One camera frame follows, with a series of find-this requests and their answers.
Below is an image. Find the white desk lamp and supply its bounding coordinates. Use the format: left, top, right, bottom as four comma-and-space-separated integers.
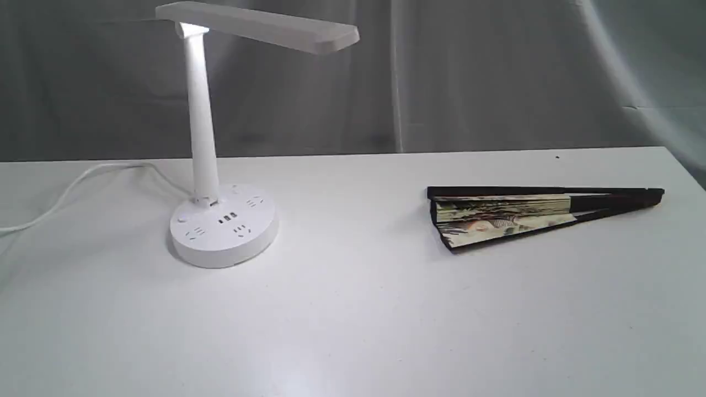
156, 2, 360, 269

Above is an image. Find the painted folding paper fan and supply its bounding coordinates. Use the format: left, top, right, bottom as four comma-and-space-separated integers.
426, 186, 665, 252

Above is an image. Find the white lamp power cable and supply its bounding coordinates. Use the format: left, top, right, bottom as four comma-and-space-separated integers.
0, 162, 191, 234

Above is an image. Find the grey backdrop curtain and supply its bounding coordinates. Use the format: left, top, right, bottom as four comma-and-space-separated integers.
1, 1, 705, 184

